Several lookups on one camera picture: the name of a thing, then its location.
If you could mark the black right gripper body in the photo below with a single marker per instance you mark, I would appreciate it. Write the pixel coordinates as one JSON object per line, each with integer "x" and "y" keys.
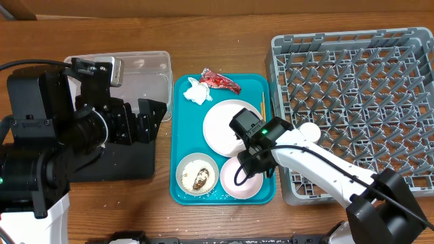
{"x": 254, "y": 165}

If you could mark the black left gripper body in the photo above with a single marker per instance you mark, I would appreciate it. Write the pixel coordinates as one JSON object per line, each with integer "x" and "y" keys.
{"x": 119, "y": 129}

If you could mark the pink bowl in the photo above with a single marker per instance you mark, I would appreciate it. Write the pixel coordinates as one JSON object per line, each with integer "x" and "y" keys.
{"x": 247, "y": 190}

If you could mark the wooden chopstick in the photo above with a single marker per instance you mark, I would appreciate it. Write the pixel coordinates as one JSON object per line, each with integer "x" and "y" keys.
{"x": 263, "y": 100}
{"x": 264, "y": 118}

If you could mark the white round plate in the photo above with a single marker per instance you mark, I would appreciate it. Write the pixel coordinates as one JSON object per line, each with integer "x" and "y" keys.
{"x": 216, "y": 131}

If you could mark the white cup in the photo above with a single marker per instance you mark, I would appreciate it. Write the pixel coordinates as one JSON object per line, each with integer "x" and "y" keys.
{"x": 310, "y": 131}

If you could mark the grey bowl with rice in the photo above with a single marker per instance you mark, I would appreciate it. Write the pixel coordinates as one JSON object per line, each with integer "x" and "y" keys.
{"x": 197, "y": 174}

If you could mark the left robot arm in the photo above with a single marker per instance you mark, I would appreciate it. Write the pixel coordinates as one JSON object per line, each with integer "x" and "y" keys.
{"x": 62, "y": 119}

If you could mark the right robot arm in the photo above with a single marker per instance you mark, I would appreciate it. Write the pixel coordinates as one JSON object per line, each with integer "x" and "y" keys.
{"x": 380, "y": 207}

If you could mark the clear plastic container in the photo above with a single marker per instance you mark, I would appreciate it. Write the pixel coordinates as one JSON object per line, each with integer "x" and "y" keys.
{"x": 146, "y": 75}

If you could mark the black plastic tray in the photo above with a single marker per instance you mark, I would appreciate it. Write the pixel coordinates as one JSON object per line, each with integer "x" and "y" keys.
{"x": 118, "y": 161}

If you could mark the crumpled white napkin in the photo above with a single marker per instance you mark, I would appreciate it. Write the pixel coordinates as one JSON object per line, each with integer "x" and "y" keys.
{"x": 198, "y": 92}

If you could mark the teal plastic tray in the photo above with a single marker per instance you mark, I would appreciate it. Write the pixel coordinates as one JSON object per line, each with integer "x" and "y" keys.
{"x": 187, "y": 137}

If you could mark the red crumpled wrapper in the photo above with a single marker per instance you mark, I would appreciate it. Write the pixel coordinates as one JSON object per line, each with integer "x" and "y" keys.
{"x": 218, "y": 81}

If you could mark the black bar at bottom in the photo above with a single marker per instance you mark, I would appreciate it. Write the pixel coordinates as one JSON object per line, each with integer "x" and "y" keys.
{"x": 141, "y": 238}

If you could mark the grey dish rack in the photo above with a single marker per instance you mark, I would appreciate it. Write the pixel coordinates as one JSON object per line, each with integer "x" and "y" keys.
{"x": 369, "y": 91}

